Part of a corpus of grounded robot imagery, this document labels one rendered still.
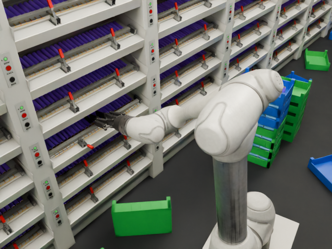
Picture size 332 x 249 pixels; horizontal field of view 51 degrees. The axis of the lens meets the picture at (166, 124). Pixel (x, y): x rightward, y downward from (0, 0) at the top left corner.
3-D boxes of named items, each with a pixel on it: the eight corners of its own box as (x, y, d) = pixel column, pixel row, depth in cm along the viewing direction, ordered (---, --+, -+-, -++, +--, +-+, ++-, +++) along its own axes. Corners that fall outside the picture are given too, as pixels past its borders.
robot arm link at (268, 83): (228, 73, 112) (207, 93, 104) (275, 51, 99) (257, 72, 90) (247, 106, 115) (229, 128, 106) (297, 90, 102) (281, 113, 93)
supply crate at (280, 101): (292, 90, 206) (295, 78, 201) (282, 106, 193) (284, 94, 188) (245, 78, 219) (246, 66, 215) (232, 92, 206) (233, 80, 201)
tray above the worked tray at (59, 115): (145, 82, 177) (149, 61, 167) (43, 141, 141) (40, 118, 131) (118, 61, 184) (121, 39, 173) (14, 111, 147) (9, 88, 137)
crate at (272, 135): (285, 122, 221) (287, 112, 216) (274, 140, 207) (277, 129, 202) (241, 109, 234) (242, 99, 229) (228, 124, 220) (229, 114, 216)
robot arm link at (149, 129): (126, 142, 148) (147, 133, 156) (151, 151, 137) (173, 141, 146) (123, 118, 144) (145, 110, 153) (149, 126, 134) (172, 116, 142)
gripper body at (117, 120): (130, 112, 154) (116, 109, 160) (115, 121, 149) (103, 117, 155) (134, 127, 157) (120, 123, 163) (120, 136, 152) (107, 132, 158)
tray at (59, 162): (147, 113, 188) (150, 101, 181) (53, 174, 152) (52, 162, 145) (122, 92, 195) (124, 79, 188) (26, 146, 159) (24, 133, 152)
